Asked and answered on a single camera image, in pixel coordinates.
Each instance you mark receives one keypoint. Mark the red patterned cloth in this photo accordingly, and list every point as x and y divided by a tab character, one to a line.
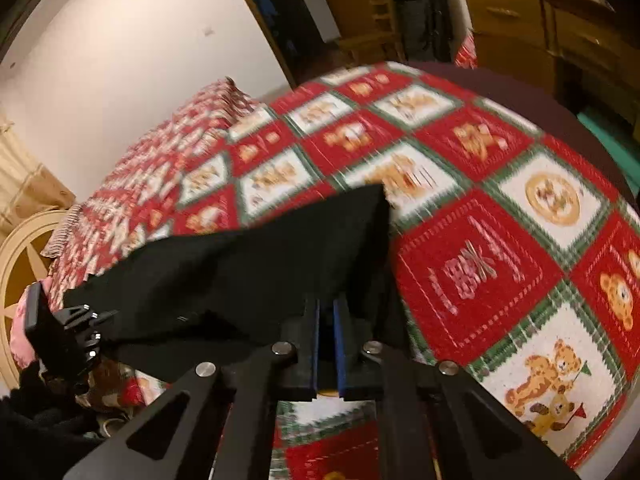
466	52

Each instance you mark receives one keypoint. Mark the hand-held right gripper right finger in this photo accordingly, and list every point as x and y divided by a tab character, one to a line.
342	352

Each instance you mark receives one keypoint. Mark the black pants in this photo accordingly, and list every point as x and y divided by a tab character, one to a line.
250	270

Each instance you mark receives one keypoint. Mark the striped pillow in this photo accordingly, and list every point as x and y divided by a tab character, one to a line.
70	225

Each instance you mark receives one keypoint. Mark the cream headboard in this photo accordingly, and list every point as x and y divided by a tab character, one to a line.
25	245

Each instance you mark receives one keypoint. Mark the black luggage bag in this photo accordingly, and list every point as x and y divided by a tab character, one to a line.
420	10

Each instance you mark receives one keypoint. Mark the person's left forearm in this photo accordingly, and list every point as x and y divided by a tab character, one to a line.
35	420

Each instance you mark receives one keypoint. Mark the wooden chair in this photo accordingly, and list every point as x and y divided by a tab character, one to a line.
377	25

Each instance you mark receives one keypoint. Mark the teal mat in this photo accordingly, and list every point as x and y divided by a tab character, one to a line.
612	140

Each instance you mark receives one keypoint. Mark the wooden cabinet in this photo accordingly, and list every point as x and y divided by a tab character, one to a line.
525	30

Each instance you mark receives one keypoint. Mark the beige curtain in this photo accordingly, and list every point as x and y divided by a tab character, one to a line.
25	180

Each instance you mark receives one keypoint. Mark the pink cloth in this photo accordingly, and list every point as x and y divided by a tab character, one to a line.
16	332

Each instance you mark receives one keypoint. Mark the red printed blanket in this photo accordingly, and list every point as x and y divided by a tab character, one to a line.
475	270

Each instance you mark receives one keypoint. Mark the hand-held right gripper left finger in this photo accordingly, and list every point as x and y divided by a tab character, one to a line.
314	347

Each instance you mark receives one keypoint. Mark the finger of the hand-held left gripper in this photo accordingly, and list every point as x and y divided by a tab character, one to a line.
82	316

